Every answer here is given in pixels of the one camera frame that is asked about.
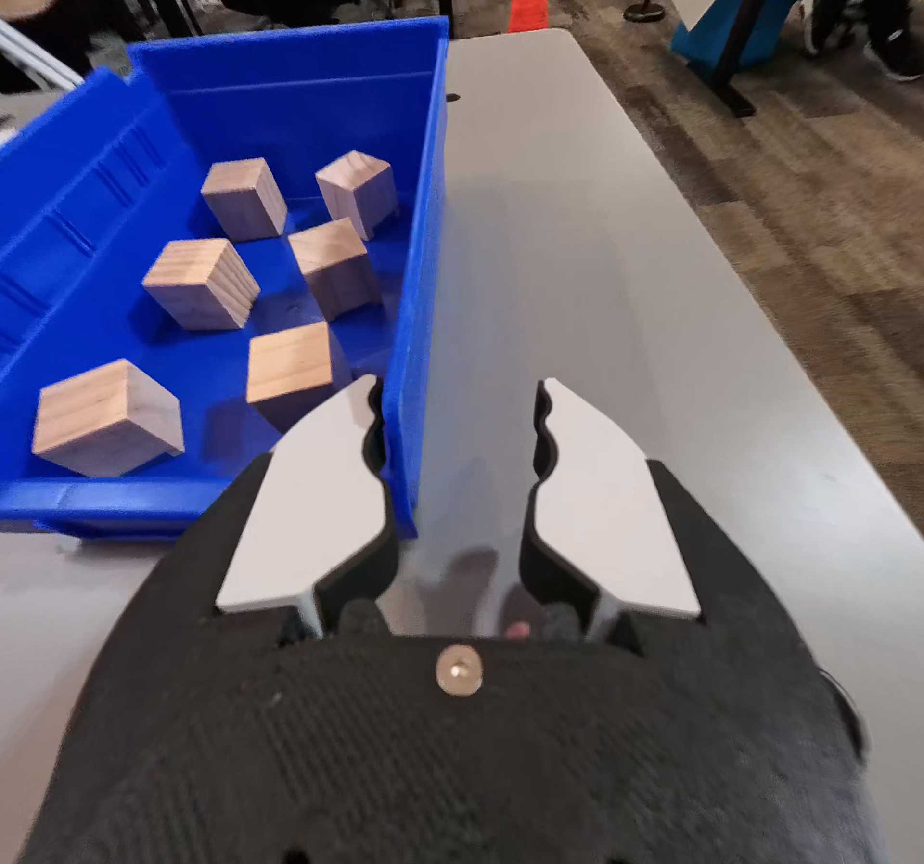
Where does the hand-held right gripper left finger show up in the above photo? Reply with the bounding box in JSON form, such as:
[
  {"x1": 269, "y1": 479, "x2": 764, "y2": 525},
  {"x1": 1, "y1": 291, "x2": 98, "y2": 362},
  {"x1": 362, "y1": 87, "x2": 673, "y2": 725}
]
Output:
[{"x1": 215, "y1": 374, "x2": 400, "y2": 635}]

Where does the grey desk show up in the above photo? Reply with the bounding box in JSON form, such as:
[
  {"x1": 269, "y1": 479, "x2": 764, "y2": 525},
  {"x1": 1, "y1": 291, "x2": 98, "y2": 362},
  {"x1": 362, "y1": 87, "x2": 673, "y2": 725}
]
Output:
[{"x1": 0, "y1": 28, "x2": 924, "y2": 864}]

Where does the table with black leg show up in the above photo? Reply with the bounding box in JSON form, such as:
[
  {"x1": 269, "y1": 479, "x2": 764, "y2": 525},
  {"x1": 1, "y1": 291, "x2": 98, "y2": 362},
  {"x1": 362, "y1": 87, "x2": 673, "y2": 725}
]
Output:
[{"x1": 704, "y1": 0, "x2": 781, "y2": 120}]

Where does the blue plastic bin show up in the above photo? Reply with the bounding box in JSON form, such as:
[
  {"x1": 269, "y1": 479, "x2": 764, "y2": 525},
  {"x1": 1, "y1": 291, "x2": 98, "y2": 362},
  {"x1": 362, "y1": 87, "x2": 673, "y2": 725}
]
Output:
[{"x1": 0, "y1": 15, "x2": 450, "y2": 540}]

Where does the blue bag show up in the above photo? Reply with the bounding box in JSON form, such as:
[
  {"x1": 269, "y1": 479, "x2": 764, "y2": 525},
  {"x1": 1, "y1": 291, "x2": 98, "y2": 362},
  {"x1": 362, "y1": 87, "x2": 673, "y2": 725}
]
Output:
[{"x1": 671, "y1": 0, "x2": 802, "y2": 81}]

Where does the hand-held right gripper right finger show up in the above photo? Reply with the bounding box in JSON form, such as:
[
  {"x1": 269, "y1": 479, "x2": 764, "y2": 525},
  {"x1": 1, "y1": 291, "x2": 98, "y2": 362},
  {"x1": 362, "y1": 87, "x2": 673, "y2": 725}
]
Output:
[{"x1": 520, "y1": 378, "x2": 703, "y2": 639}]

